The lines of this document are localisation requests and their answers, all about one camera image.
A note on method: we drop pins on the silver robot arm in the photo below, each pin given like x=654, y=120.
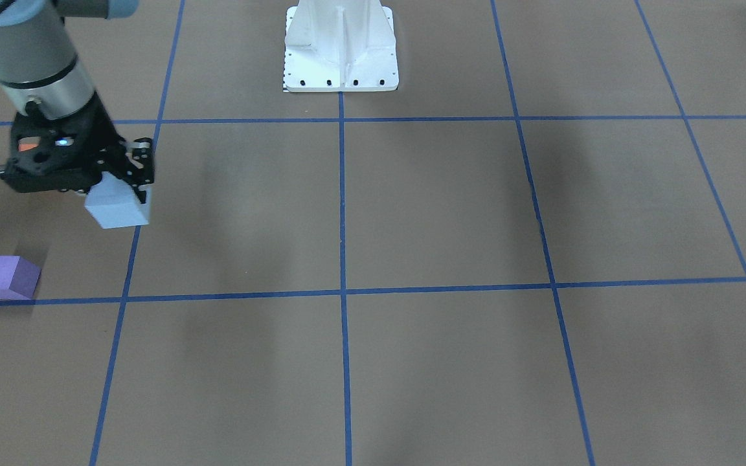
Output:
x=38, y=61

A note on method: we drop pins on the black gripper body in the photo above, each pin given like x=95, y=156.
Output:
x=105, y=144

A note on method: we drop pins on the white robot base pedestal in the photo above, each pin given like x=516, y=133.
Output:
x=339, y=47

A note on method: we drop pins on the purple foam block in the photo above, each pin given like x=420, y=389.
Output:
x=18, y=278

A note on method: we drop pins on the light blue foam block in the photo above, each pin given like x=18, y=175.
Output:
x=115, y=204

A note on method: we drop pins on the orange foam block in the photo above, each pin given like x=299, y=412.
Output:
x=27, y=144

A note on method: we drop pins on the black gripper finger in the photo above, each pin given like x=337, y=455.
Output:
x=133, y=162

